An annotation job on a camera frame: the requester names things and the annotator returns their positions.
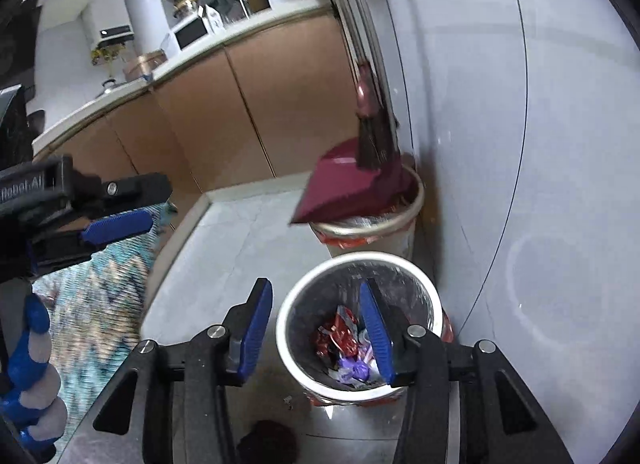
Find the brown kitchen cabinet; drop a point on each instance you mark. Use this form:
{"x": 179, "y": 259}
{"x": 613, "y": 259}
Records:
{"x": 280, "y": 94}

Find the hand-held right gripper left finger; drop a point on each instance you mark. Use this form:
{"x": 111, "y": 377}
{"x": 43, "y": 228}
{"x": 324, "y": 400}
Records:
{"x": 255, "y": 334}

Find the person's left hand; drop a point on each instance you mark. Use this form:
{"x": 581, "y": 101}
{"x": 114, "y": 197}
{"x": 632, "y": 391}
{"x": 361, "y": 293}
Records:
{"x": 25, "y": 369}

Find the purple plastic wrapper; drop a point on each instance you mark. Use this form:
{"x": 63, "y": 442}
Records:
{"x": 357, "y": 369}

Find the white water heater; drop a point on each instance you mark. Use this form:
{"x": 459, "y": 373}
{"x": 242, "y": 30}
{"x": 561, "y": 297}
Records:
{"x": 107, "y": 19}

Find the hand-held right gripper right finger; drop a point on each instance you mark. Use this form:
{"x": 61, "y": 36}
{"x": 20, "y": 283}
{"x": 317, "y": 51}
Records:
{"x": 376, "y": 334}

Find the maroon broom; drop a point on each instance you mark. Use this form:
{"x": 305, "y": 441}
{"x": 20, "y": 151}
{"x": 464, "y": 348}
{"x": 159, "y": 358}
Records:
{"x": 375, "y": 139}

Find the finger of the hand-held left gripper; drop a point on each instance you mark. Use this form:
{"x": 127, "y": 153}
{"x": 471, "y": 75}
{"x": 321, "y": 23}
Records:
{"x": 120, "y": 225}
{"x": 135, "y": 188}

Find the white microwave oven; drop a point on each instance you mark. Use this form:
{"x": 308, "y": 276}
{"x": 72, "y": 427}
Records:
{"x": 192, "y": 32}

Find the maroon dustpan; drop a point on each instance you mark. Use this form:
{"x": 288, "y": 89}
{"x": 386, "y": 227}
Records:
{"x": 340, "y": 189}

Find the metal rim trash bin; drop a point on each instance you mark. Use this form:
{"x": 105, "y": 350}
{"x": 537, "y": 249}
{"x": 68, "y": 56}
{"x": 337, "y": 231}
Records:
{"x": 395, "y": 239}

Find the copper pot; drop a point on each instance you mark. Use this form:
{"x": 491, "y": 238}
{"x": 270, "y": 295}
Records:
{"x": 145, "y": 64}

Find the light kitchen countertop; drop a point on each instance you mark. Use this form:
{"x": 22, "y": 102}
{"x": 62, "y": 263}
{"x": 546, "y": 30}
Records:
{"x": 75, "y": 117}

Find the zigzag knitted tablecloth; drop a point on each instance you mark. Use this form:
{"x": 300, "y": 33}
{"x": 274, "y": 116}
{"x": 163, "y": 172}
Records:
{"x": 100, "y": 304}

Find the white trash bin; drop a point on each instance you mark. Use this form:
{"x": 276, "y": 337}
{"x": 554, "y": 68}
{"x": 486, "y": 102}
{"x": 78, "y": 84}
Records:
{"x": 283, "y": 329}

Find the red foil snack bag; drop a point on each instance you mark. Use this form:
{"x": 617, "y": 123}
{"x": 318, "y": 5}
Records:
{"x": 335, "y": 334}

